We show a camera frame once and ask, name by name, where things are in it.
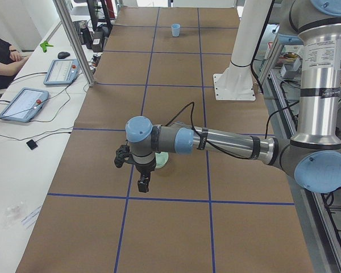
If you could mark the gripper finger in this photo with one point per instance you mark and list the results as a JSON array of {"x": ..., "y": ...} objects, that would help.
[
  {"x": 141, "y": 183},
  {"x": 146, "y": 181}
]

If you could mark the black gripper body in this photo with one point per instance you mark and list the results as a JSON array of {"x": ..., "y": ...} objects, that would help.
[{"x": 144, "y": 169}]

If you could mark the mint green bowl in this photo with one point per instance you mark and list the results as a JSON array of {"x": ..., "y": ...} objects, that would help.
[{"x": 161, "y": 159}]

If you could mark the light blue cup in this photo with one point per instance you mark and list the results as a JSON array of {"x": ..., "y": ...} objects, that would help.
[{"x": 175, "y": 29}]

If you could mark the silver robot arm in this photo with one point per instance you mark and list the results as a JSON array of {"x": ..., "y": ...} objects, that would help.
[{"x": 312, "y": 156}]

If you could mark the black water bottle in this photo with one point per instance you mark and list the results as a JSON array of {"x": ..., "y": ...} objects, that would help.
[{"x": 87, "y": 37}]

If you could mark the small black square device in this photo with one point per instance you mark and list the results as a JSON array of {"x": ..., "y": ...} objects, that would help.
[{"x": 31, "y": 144}]

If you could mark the far teach pendant tablet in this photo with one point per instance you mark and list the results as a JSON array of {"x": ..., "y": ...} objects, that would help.
[{"x": 62, "y": 72}]

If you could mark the teach pendant tablet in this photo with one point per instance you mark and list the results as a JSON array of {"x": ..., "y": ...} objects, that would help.
[
  {"x": 62, "y": 72},
  {"x": 25, "y": 105}
]

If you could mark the black box with label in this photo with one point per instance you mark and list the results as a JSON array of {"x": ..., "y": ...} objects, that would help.
[{"x": 98, "y": 41}]

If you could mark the clear plastic bag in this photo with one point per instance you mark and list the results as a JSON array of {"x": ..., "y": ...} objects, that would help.
[{"x": 13, "y": 214}]

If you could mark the near teach pendant tablet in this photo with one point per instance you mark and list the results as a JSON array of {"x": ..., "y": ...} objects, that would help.
[{"x": 25, "y": 105}]

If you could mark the black computer mouse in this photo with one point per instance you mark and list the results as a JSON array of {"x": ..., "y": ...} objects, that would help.
[{"x": 63, "y": 55}]

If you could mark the green plastic clip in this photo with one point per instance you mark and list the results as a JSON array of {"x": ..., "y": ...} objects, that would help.
[{"x": 44, "y": 46}]

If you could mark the black computer monitor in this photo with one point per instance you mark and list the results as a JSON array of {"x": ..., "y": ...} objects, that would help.
[{"x": 99, "y": 16}]

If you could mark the seated person in black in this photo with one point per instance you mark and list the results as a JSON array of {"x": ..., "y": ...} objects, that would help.
[{"x": 11, "y": 62}]

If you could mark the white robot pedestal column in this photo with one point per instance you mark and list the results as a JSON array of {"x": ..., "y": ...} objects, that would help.
[{"x": 235, "y": 83}]

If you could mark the aluminium frame post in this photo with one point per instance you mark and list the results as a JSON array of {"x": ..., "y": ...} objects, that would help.
[{"x": 66, "y": 21}]

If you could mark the aluminium frame rack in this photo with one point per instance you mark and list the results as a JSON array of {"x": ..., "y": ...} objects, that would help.
[{"x": 320, "y": 215}]

